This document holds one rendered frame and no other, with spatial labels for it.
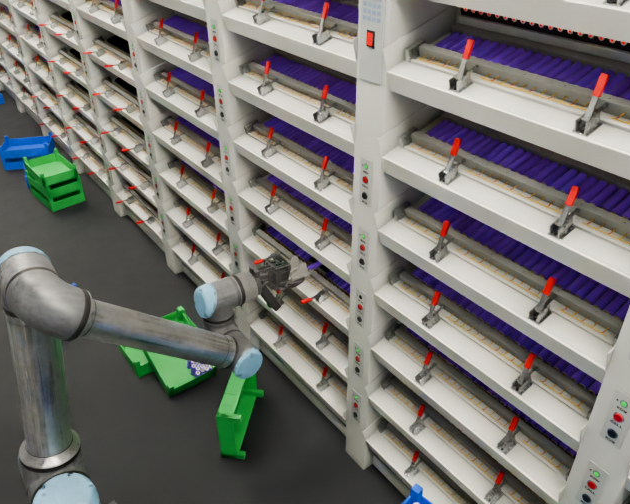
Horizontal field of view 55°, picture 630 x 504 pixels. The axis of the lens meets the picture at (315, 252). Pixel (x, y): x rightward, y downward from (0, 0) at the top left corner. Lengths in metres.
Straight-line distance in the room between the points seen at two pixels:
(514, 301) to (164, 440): 1.39
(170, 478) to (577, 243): 1.50
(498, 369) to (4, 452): 1.69
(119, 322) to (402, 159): 0.73
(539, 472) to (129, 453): 1.35
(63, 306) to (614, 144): 1.07
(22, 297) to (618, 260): 1.13
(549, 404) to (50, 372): 1.13
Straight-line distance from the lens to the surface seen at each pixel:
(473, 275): 1.33
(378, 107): 1.35
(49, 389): 1.62
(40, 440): 1.72
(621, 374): 1.18
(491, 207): 1.21
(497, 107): 1.14
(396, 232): 1.46
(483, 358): 1.42
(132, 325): 1.44
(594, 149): 1.05
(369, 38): 1.33
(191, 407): 2.32
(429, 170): 1.32
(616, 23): 1.01
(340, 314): 1.80
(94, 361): 2.61
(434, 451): 1.73
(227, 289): 1.69
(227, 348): 1.61
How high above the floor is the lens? 1.69
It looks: 33 degrees down
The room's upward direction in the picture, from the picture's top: 1 degrees counter-clockwise
